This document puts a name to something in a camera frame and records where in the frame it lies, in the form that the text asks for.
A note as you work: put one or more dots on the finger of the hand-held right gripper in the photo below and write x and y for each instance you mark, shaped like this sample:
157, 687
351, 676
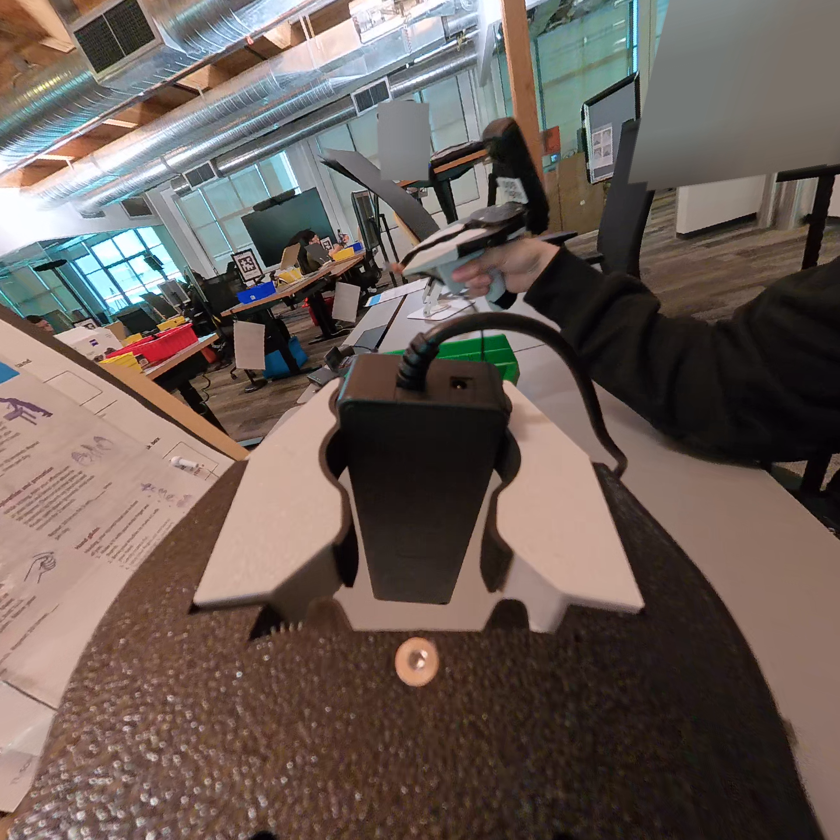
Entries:
433, 269
459, 235

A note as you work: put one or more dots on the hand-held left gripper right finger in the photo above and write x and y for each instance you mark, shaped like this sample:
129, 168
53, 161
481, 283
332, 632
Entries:
564, 525

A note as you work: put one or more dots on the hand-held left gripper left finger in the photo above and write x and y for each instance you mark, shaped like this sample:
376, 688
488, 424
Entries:
269, 525

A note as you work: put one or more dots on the green plastic bin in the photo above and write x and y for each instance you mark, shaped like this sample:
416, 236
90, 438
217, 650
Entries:
485, 358

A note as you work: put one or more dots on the black power adapter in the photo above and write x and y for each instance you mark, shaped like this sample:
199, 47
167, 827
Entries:
420, 492

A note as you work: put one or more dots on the person's right forearm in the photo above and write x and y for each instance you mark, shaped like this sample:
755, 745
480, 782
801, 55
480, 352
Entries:
656, 367

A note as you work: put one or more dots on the person's right hand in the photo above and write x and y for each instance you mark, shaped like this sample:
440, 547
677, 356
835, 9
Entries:
525, 262

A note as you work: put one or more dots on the wooden standing desk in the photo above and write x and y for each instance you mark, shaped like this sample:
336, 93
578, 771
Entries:
446, 197

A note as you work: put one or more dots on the white metal laptop stand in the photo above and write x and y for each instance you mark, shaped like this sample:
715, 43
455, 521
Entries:
439, 313

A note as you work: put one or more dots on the black curved panel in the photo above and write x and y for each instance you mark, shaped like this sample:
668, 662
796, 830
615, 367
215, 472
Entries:
407, 210

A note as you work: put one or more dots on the brown cardboard box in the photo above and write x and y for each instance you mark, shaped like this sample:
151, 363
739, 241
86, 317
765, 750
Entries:
568, 197

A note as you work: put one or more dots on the dark display on stand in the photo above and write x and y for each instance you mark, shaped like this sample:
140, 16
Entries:
366, 220

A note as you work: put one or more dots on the small yellow bin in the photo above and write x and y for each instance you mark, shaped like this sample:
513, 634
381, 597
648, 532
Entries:
346, 253
292, 275

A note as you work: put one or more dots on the white card sheet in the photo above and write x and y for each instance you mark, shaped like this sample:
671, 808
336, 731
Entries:
248, 346
345, 302

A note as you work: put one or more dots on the dark tablet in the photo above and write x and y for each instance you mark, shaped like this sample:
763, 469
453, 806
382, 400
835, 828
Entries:
367, 337

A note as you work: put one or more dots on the black battery charger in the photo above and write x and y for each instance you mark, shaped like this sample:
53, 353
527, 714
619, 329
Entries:
339, 361

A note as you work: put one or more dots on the computer monitor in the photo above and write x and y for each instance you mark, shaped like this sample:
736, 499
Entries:
607, 131

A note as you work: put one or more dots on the long wooden desk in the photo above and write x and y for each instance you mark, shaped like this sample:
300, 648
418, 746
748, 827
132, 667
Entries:
295, 289
190, 358

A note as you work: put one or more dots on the blue bag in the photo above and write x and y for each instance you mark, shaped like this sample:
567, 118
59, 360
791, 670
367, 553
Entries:
285, 358

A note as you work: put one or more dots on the small blue bin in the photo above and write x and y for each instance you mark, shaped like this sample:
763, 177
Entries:
256, 294

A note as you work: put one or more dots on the fiducial marker sign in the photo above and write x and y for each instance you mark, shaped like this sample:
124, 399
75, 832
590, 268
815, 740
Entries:
247, 266

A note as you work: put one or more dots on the red ribbed bin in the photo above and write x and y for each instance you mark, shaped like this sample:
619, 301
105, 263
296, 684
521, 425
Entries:
164, 341

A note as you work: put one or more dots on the yellow ribbed bin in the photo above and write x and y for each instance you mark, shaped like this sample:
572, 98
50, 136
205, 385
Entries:
121, 363

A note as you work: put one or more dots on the white instruction sheet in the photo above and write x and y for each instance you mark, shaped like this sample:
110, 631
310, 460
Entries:
79, 387

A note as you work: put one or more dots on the white cardboard box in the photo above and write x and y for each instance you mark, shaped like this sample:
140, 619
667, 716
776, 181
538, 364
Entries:
88, 341

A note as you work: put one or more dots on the black framed board stand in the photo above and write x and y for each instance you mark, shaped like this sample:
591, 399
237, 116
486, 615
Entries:
817, 223

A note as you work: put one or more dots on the ceiling air vent box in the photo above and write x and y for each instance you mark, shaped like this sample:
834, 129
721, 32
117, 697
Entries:
115, 39

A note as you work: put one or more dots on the wooden post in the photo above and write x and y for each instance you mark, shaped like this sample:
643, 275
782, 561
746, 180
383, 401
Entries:
522, 65

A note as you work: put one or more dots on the large black wall screen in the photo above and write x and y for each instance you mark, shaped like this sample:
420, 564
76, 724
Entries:
275, 216

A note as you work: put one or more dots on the silver round ventilation duct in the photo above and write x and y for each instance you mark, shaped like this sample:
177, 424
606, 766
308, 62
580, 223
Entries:
197, 141

